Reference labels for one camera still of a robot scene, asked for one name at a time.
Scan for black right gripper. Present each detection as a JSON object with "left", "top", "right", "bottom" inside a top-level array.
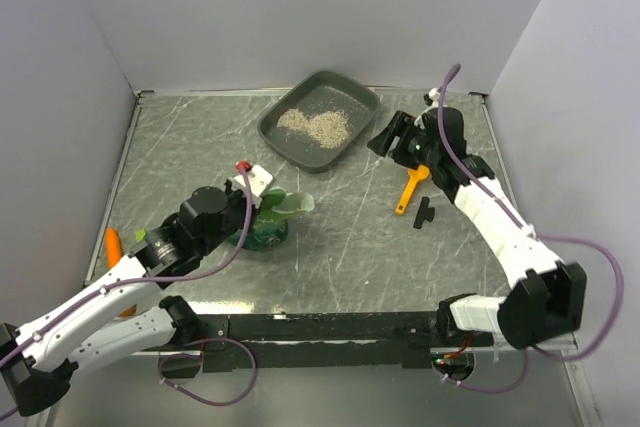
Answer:
[{"left": 367, "top": 111, "right": 440, "bottom": 172}]

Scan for green litter bag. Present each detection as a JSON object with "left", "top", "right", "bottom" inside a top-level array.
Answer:
[{"left": 242, "top": 187, "right": 315, "bottom": 251}]

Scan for yellow plastic scoop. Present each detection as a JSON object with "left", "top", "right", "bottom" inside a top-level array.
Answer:
[{"left": 395, "top": 165, "right": 430, "bottom": 215}]

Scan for black bag clip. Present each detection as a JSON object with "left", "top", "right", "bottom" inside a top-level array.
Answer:
[{"left": 413, "top": 196, "right": 435, "bottom": 229}]

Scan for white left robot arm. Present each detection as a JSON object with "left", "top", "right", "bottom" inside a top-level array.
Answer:
[{"left": 1, "top": 172, "right": 270, "bottom": 417}]

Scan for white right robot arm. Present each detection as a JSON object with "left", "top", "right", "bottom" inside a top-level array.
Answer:
[{"left": 367, "top": 107, "right": 587, "bottom": 349}]

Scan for beige litter granules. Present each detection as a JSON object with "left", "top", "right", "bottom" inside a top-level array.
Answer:
[{"left": 276, "top": 109, "right": 351, "bottom": 149}]

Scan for grey litter tray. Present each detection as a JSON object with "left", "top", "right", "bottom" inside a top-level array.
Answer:
[{"left": 257, "top": 70, "right": 380, "bottom": 174}]

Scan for green plastic block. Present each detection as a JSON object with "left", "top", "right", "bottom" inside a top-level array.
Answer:
[{"left": 135, "top": 229, "right": 146, "bottom": 242}]

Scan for orange toy carrot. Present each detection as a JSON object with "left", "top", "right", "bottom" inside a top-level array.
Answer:
[{"left": 104, "top": 227, "right": 137, "bottom": 318}]

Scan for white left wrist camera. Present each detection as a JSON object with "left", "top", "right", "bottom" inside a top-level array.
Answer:
[{"left": 228, "top": 161, "right": 275, "bottom": 208}]

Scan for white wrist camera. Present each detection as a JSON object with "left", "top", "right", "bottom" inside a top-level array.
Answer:
[
  {"left": 228, "top": 161, "right": 275, "bottom": 208},
  {"left": 414, "top": 87, "right": 440, "bottom": 126}
]

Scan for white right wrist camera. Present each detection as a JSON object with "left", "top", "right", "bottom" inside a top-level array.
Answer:
[{"left": 414, "top": 87, "right": 440, "bottom": 126}]

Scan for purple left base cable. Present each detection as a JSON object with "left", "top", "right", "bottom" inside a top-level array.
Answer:
[{"left": 157, "top": 337, "right": 258, "bottom": 406}]

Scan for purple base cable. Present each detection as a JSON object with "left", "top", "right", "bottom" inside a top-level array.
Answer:
[
  {"left": 432, "top": 346, "right": 532, "bottom": 394},
  {"left": 157, "top": 337, "right": 258, "bottom": 406}
]

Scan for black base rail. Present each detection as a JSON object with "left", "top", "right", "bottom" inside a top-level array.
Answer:
[{"left": 191, "top": 311, "right": 494, "bottom": 369}]

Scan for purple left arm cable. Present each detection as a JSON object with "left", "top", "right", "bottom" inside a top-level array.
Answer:
[{"left": 0, "top": 169, "right": 254, "bottom": 373}]

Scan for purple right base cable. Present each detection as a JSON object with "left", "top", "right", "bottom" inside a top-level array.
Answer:
[{"left": 432, "top": 346, "right": 532, "bottom": 394}]

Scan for aluminium frame rail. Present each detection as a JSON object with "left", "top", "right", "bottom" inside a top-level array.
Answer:
[{"left": 492, "top": 333, "right": 577, "bottom": 351}]

